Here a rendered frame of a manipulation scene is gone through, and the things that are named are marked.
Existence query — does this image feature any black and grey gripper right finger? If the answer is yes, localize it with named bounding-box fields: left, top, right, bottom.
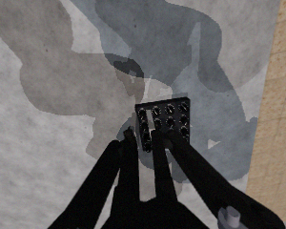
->
left=146, top=110, right=286, bottom=229

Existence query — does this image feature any black knob box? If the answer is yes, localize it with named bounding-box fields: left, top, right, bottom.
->
left=134, top=96, right=191, bottom=153

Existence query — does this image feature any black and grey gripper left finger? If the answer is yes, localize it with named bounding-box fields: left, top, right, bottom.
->
left=48, top=113, right=140, bottom=229

